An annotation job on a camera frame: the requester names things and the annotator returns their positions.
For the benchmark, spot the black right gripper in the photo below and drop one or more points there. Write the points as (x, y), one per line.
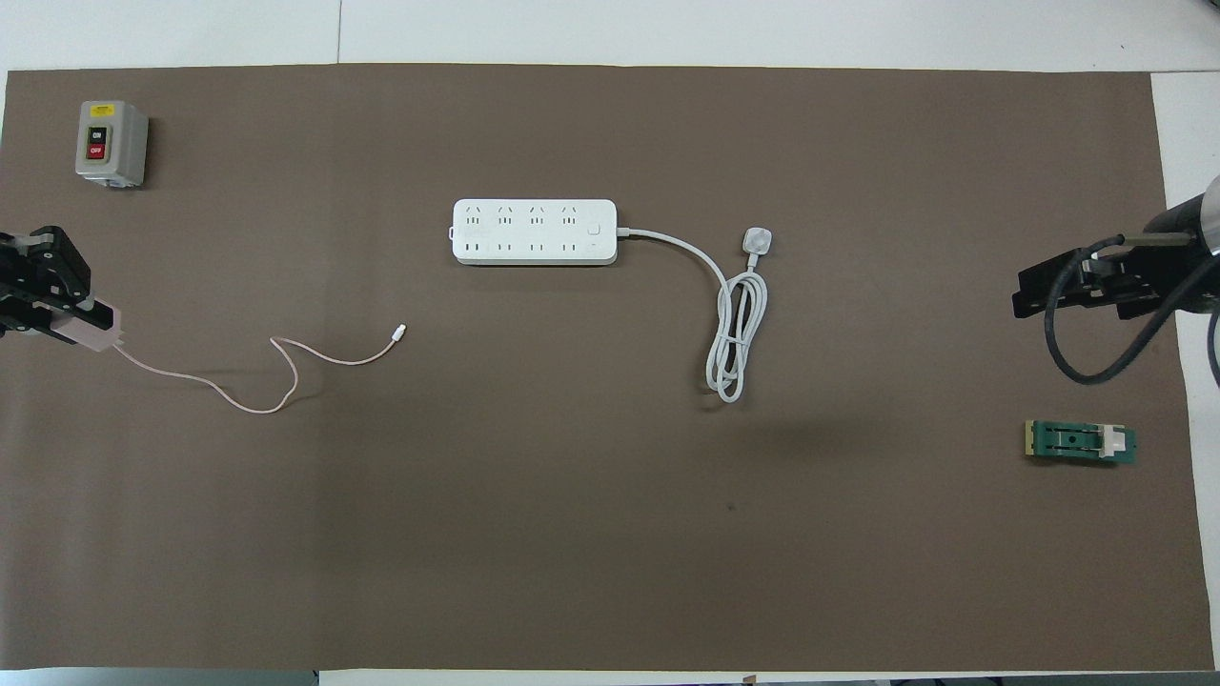
(1196, 276)

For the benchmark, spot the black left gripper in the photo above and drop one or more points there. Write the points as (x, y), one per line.
(17, 281)

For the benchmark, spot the pink charger adapter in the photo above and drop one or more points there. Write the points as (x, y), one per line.
(91, 329)

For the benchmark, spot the white power strip plug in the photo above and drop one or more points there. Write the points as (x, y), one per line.
(757, 240)

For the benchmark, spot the white power strip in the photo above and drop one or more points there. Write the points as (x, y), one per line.
(534, 232)

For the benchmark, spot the green circuit board module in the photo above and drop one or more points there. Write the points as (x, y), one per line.
(1077, 442)

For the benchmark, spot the brown table mat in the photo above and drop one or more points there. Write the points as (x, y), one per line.
(572, 524)

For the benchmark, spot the grey on-off switch box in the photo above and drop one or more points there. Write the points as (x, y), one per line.
(112, 143)

